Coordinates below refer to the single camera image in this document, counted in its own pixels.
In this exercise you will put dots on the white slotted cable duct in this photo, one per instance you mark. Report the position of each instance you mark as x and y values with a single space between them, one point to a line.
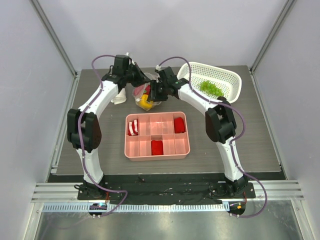
99 207

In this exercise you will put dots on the red cloth roll lower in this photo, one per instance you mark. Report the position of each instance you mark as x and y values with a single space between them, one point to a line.
157 147

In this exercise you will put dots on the white perforated plastic basket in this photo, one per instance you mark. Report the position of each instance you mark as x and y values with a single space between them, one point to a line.
228 81

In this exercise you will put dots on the pink compartment tray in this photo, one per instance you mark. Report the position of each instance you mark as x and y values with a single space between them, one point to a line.
156 126

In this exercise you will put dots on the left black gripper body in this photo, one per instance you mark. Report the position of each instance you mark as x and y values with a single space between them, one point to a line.
133 76

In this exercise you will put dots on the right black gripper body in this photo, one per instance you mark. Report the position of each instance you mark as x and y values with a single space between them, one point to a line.
158 87

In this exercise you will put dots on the red toy strawberry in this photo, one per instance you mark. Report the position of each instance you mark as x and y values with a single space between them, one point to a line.
143 89

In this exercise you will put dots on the red cloth roll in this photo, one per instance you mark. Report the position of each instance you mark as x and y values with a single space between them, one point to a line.
179 125
157 147

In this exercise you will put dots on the red cloth roll upper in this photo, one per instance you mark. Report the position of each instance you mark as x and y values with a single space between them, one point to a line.
179 125

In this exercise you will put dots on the red white striped sock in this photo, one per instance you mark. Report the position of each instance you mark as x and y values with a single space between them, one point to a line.
133 128

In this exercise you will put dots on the white rolled cloth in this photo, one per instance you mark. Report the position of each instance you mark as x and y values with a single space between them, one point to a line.
120 98

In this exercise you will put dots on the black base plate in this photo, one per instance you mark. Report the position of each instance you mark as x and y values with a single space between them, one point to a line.
165 189

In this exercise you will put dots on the clear zip top bag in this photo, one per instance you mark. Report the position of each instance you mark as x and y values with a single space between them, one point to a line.
137 99

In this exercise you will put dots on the yellow toy pepper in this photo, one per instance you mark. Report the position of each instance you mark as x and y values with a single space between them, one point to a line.
144 104

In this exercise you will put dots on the green toy grapes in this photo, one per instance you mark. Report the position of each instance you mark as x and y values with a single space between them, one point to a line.
210 89

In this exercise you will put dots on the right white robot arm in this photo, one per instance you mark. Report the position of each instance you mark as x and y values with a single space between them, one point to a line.
220 124

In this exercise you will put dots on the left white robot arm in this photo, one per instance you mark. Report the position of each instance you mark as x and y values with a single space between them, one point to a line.
83 128

